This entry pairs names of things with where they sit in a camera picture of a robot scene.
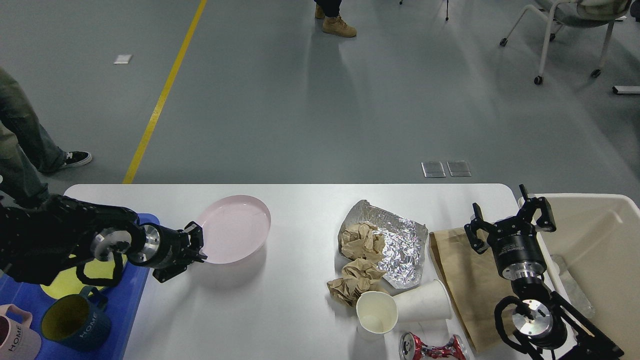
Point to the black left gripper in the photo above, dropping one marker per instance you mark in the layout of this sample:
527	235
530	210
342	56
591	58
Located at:
168	252

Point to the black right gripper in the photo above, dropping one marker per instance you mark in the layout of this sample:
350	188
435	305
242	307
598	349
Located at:
516	247

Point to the pink plate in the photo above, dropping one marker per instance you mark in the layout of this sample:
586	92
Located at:
233	228

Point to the dark teal mug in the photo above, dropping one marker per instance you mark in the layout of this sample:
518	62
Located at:
78	321

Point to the pink ribbed mug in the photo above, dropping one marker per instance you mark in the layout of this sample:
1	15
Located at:
17	339

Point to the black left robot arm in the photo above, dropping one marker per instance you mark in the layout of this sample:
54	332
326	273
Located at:
93	239

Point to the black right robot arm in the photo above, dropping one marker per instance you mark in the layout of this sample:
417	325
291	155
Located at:
534	318

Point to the brown paper bag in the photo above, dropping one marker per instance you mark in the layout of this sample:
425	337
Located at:
473	283

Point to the beige plastic bin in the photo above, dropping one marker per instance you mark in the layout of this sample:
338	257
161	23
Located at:
598	235

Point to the clear plastic bottle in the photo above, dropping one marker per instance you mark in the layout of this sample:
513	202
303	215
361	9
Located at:
575	294

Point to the right metal floor socket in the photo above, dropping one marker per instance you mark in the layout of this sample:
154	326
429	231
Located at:
459	168

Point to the metal floor socket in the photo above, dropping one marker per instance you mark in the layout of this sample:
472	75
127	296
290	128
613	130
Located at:
433	169
459	168

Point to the blue plastic tray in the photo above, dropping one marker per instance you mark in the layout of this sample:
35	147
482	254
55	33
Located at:
121	309

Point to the left metal floor socket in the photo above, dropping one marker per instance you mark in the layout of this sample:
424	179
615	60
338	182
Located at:
433	169

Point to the lying white paper cup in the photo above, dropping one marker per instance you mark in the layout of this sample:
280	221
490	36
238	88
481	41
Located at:
427	302

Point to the crumpled aluminium foil sheet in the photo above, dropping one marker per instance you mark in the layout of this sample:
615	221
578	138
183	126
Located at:
403	257

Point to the yellow-green plate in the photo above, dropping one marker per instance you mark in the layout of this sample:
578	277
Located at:
67	283

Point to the crumpled brown paper upper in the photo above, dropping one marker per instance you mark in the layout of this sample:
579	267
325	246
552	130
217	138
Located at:
362	240

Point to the crumpled brown paper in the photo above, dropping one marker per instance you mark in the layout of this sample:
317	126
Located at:
362	240
358	277

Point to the crushed red soda can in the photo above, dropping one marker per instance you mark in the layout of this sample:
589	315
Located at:
411	347

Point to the upright white paper cup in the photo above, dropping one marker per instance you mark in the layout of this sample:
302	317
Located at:
377	314

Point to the crumpled brown paper lower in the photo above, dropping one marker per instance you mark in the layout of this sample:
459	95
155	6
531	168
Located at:
358	277

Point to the white metal bar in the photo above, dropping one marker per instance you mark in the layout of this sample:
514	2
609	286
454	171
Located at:
621	90

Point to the person in green trousers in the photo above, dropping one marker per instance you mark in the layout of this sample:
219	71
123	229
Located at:
27	149

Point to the person in tan boots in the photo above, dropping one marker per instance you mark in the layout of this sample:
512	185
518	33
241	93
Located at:
329	12

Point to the white frame chair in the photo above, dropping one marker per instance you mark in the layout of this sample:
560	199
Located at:
557	14

